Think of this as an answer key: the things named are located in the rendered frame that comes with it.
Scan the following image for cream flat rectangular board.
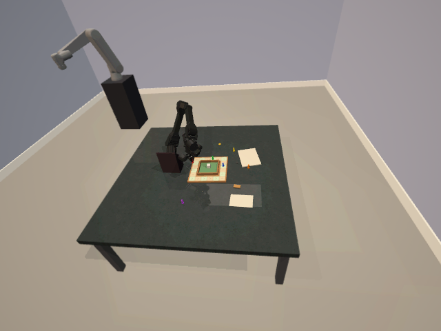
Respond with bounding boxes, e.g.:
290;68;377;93
238;148;261;167

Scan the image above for cream flat rectangular card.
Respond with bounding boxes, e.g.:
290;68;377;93
229;194;253;208

